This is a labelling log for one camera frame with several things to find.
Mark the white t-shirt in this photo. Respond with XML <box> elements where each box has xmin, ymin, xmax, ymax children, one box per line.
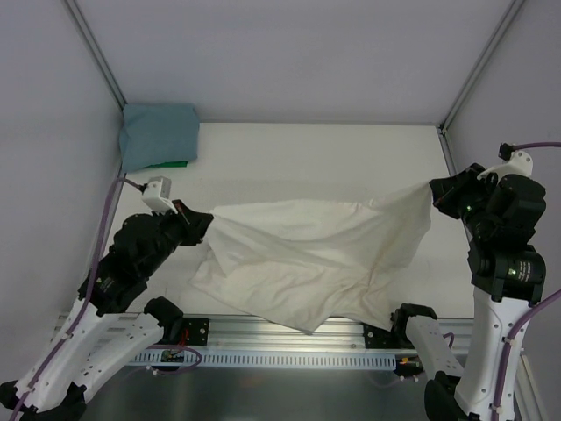
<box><xmin>191</xmin><ymin>182</ymin><xmax>431</xmax><ymax>332</ymax></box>

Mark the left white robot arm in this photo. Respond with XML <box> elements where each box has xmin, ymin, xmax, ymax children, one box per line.
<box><xmin>1</xmin><ymin>200</ymin><xmax>214</xmax><ymax>420</ymax></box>

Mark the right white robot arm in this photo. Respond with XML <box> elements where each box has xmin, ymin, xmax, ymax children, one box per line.
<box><xmin>391</xmin><ymin>163</ymin><xmax>551</xmax><ymax>420</ymax></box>

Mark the folded green t-shirt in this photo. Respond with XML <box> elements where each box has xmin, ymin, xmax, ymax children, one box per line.
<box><xmin>144</xmin><ymin>161</ymin><xmax>188</xmax><ymax>168</ymax></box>

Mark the folded blue t-shirt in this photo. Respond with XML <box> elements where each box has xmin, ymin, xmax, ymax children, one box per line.
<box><xmin>118</xmin><ymin>103</ymin><xmax>200</xmax><ymax>173</ymax></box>

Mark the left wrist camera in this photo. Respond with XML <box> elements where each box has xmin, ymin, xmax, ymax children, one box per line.
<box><xmin>142</xmin><ymin>176</ymin><xmax>177</xmax><ymax>215</ymax></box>

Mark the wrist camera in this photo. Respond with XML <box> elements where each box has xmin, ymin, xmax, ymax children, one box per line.
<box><xmin>477</xmin><ymin>143</ymin><xmax>534</xmax><ymax>180</ymax></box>
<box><xmin>142</xmin><ymin>176</ymin><xmax>177</xmax><ymax>215</ymax></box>

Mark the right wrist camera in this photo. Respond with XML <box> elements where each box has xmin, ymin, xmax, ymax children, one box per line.
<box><xmin>477</xmin><ymin>143</ymin><xmax>534</xmax><ymax>180</ymax></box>

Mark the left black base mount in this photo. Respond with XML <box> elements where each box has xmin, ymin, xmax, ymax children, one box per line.
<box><xmin>156</xmin><ymin>317</ymin><xmax>210</xmax><ymax>346</ymax></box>

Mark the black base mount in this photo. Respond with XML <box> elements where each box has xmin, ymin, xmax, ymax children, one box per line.
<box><xmin>156</xmin><ymin>317</ymin><xmax>210</xmax><ymax>346</ymax></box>
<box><xmin>362</xmin><ymin>324</ymin><xmax>414</xmax><ymax>350</ymax></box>

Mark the aluminium mounting rail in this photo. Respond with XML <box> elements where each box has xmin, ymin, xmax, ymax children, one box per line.
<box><xmin>52</xmin><ymin>309</ymin><xmax>527</xmax><ymax>357</ymax></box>

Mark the white slotted cable duct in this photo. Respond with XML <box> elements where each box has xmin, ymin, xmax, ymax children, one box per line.
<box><xmin>129</xmin><ymin>349</ymin><xmax>397</xmax><ymax>371</ymax></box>

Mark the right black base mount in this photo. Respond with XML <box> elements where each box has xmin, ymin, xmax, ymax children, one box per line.
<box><xmin>362</xmin><ymin>324</ymin><xmax>414</xmax><ymax>350</ymax></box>

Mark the right aluminium frame post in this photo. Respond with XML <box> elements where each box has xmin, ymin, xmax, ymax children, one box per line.
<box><xmin>440</xmin><ymin>0</ymin><xmax>527</xmax><ymax>132</ymax></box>

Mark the aluminium frame post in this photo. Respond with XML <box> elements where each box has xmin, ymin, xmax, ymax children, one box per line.
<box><xmin>61</xmin><ymin>0</ymin><xmax>127</xmax><ymax>111</ymax></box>
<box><xmin>440</xmin><ymin>0</ymin><xmax>527</xmax><ymax>132</ymax></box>

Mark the left aluminium frame post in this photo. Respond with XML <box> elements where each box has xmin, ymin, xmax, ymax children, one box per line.
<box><xmin>61</xmin><ymin>0</ymin><xmax>127</xmax><ymax>111</ymax></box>

